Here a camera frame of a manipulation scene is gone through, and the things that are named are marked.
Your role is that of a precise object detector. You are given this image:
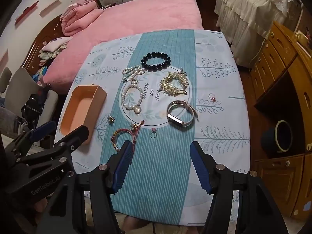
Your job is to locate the red string bead bracelet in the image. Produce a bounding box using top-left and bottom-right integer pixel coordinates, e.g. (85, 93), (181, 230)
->
(110, 120), (145, 152)

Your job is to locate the cream ruffled cover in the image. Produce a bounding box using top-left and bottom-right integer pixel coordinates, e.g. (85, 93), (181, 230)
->
(214, 0), (301, 67)

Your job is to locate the wooden drawer cabinet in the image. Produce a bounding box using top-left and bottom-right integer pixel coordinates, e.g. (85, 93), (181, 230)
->
(251, 22), (311, 221)

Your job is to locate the red wall shelf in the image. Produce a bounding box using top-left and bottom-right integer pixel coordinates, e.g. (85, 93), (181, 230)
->
(14, 1), (39, 25)

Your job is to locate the folded pink quilt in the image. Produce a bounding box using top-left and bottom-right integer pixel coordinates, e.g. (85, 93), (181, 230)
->
(60, 0), (104, 36)

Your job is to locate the black bead bracelet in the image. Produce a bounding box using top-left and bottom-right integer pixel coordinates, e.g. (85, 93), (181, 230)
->
(141, 51), (172, 73)

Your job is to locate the wooden headboard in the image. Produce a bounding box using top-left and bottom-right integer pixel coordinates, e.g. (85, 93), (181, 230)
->
(21, 15), (64, 76)

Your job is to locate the gold leaf hair comb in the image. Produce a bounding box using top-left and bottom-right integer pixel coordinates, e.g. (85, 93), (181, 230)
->
(159, 70), (189, 96)

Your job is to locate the white pink pillow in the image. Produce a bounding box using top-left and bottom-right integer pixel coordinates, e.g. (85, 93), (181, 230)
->
(41, 36), (72, 52)

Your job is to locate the small flower earring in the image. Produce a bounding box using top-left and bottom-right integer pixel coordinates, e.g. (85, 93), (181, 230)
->
(107, 115), (115, 124)

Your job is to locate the white pearl bracelet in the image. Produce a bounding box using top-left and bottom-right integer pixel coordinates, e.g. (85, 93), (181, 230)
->
(121, 84), (144, 115)

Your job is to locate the grey office chair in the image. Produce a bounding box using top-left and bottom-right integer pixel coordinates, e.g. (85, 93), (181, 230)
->
(1, 67), (58, 125)

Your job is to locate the pink bed blanket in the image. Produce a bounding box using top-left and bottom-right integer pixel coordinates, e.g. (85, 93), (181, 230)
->
(42, 0), (204, 95)

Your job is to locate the black bag on chair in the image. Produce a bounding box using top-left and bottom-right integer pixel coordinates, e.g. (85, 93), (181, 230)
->
(21, 84), (51, 129)

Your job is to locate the pearl bow hair clip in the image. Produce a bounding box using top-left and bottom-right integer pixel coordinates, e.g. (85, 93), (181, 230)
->
(122, 66), (145, 85)

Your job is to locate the peach cardboard jewelry box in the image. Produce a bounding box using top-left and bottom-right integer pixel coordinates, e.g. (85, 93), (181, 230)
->
(60, 85), (107, 145)

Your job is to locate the teal floral tablecloth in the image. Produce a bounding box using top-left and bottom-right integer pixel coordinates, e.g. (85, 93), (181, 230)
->
(54, 29), (251, 226)

